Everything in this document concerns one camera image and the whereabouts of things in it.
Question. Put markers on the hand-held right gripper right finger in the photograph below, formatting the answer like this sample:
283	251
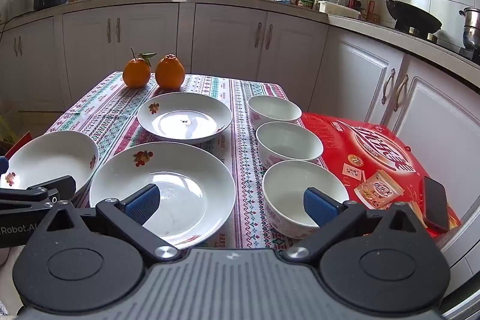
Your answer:
317	205

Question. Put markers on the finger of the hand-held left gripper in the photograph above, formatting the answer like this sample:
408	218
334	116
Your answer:
52	187

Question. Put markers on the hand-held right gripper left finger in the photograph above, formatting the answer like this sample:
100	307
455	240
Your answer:
144	200

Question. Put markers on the white bowl pink flowers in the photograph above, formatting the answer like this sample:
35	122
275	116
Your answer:
288	192
288	145
273	110

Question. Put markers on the white floral plate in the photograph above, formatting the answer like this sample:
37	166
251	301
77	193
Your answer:
48	155
180	117
187	185

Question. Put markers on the red gift box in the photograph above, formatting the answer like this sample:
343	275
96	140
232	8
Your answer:
337	140

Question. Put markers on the black smartphone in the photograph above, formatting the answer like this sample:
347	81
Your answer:
437	203

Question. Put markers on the orange with stem and leaves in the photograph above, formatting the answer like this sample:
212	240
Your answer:
136	74

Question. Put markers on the bumpy orange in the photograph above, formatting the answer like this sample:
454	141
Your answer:
169	72

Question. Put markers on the white rectangular container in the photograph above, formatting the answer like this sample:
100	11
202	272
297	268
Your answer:
337	9

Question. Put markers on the gas stove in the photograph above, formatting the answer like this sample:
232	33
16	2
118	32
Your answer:
446	42

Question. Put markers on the black wok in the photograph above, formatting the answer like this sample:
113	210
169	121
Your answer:
412	18

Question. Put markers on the steel pot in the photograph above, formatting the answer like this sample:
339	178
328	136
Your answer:
473	27

